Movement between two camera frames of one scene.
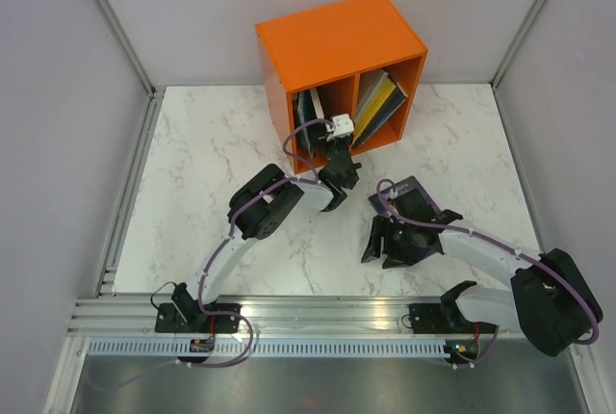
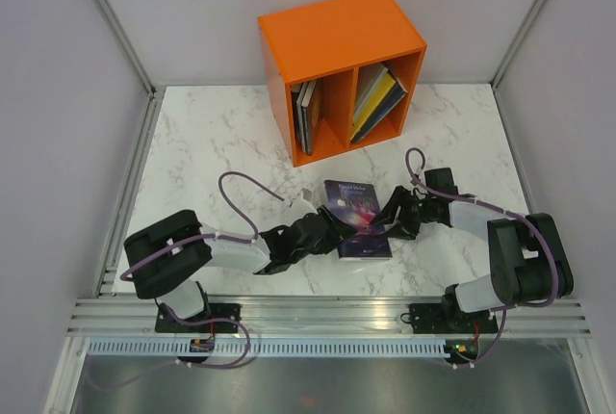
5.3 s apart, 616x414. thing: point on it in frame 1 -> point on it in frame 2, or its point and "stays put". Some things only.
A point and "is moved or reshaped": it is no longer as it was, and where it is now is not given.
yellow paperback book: [387, 90] stays put
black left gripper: [347, 141] -> [336, 233]
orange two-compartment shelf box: [330, 48] stays put
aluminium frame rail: [122, 315] stays put
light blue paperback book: [317, 104] -> [308, 93]
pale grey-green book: [369, 101] -> [369, 77]
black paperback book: [315, 131] -> [313, 117]
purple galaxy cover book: [379, 201] is moved or reshaped
